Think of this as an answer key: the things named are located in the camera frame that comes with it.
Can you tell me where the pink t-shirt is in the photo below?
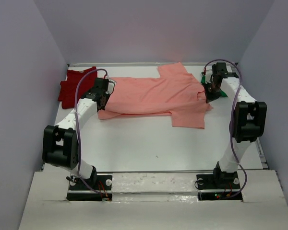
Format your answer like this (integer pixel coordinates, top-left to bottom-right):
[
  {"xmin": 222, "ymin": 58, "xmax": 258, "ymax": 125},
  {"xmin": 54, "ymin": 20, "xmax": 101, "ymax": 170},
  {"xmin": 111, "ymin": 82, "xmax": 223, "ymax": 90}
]
[{"xmin": 98, "ymin": 63, "xmax": 212, "ymax": 129}]

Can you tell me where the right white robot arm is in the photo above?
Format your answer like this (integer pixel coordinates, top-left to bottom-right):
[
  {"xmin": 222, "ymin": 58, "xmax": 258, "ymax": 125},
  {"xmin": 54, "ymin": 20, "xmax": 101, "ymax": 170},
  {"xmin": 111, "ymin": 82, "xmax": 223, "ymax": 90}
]
[{"xmin": 201, "ymin": 59, "xmax": 267, "ymax": 188}]

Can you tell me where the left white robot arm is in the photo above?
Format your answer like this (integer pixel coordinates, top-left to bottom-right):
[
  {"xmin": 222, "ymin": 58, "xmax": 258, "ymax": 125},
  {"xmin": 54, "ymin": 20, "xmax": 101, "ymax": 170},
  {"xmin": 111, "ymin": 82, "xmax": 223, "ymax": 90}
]
[{"xmin": 42, "ymin": 78, "xmax": 116, "ymax": 189}]

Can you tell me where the green t-shirt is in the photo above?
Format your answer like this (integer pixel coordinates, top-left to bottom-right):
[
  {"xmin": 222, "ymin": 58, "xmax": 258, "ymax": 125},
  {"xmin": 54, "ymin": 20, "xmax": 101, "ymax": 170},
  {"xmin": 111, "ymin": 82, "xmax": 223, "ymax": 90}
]
[{"xmin": 201, "ymin": 72, "xmax": 227, "ymax": 101}]

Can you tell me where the red folded t-shirt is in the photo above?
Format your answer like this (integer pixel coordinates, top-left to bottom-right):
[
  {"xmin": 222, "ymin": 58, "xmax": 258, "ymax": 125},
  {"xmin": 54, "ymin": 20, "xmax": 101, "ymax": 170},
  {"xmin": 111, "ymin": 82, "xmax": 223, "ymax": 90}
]
[{"xmin": 58, "ymin": 67, "xmax": 97, "ymax": 109}]

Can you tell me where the white cardboard front cover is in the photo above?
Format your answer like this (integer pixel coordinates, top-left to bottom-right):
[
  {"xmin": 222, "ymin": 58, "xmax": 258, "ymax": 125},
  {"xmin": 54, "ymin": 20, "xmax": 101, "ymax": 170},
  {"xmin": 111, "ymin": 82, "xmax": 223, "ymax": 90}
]
[{"xmin": 20, "ymin": 170, "xmax": 288, "ymax": 230}]

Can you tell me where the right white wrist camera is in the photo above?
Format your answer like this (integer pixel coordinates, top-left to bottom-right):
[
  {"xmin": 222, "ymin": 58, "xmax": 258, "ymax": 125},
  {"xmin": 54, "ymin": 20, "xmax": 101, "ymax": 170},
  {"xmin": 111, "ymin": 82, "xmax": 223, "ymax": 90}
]
[{"xmin": 201, "ymin": 69, "xmax": 213, "ymax": 84}]

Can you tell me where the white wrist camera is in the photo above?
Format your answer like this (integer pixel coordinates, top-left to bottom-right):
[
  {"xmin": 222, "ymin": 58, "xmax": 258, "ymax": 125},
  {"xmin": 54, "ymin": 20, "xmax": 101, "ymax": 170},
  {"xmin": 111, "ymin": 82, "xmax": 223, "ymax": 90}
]
[
  {"xmin": 201, "ymin": 69, "xmax": 213, "ymax": 84},
  {"xmin": 107, "ymin": 78, "xmax": 116, "ymax": 95}
]

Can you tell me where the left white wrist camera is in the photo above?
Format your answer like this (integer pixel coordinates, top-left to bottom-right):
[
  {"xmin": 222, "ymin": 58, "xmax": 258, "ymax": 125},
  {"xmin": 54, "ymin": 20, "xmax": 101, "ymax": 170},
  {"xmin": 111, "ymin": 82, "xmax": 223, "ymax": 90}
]
[{"xmin": 107, "ymin": 78, "xmax": 116, "ymax": 95}]

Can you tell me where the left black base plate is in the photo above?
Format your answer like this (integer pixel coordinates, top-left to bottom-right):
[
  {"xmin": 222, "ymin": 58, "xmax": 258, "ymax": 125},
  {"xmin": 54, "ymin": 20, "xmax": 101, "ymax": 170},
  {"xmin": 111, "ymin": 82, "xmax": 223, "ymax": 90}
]
[{"xmin": 66, "ymin": 173, "xmax": 113, "ymax": 202}]

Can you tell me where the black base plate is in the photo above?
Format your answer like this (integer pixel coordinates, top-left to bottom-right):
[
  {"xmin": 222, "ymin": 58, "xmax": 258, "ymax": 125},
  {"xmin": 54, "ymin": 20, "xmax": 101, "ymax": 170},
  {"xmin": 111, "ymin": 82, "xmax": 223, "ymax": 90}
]
[
  {"xmin": 194, "ymin": 172, "xmax": 243, "ymax": 201},
  {"xmin": 66, "ymin": 173, "xmax": 113, "ymax": 202}
]

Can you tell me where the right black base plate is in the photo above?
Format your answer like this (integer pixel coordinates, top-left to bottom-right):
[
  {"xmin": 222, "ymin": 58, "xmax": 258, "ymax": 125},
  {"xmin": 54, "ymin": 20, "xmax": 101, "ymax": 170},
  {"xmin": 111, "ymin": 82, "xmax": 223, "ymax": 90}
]
[{"xmin": 194, "ymin": 172, "xmax": 243, "ymax": 201}]

